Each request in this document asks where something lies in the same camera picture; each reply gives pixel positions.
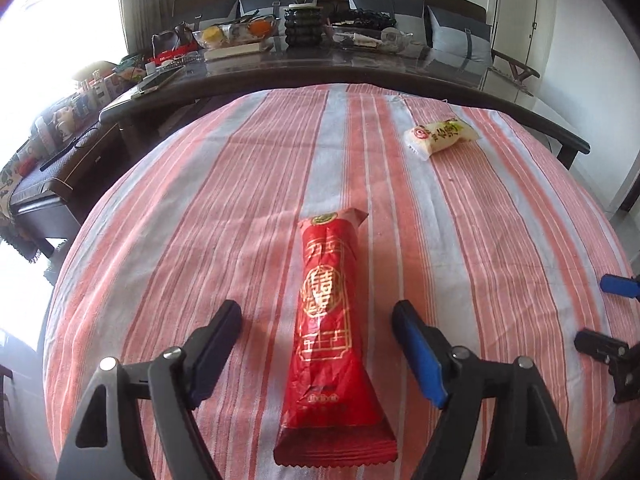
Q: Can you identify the white tape roll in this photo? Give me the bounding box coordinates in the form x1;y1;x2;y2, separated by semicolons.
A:
382;30;414;54

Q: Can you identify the grey blue cushion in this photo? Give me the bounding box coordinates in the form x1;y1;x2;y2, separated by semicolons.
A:
239;0;287;20
427;5;492;64
174;0;241;28
345;0;436;47

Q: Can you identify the pink striped tablecloth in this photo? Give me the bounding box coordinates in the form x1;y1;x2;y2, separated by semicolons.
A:
42;82;640;480

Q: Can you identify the silver phone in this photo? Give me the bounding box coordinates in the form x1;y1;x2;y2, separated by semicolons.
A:
131;67;184;97

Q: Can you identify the thick book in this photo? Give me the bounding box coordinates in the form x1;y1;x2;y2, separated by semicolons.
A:
202;42;274;62

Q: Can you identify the red box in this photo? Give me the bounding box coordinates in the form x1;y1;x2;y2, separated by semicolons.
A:
151;42;202;67

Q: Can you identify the dark glossy coffee table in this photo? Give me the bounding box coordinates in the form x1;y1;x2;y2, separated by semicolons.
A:
100;35;591;168

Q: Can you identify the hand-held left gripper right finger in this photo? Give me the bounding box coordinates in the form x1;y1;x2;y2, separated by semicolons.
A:
391;300;573;480

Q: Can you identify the group of small jars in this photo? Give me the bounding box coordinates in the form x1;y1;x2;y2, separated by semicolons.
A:
31;66;122;155

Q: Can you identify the glass fruit bowl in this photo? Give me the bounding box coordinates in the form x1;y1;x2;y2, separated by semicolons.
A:
192;16;281;49

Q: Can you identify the small white green snack packet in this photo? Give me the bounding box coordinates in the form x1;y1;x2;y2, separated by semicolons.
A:
404;116;480;161

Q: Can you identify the grey curtain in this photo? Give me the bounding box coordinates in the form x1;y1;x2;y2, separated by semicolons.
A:
117;0;176;57

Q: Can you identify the dark low cabinet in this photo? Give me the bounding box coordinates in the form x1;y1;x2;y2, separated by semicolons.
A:
10;122;127;257

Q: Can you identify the black ribbed vase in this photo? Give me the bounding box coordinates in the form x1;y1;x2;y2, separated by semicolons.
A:
284;4;325;50

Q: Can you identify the long red gold packet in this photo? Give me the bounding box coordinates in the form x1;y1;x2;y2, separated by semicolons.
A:
274;207;398;466

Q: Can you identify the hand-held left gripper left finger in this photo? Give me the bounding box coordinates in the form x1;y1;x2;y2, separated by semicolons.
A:
55;300;244;480

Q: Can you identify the clear plastic tray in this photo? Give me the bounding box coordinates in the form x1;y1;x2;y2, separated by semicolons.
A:
331;27;384;52

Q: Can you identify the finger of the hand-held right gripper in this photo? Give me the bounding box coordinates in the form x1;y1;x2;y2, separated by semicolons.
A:
600;274;640;304
574;329;640;406

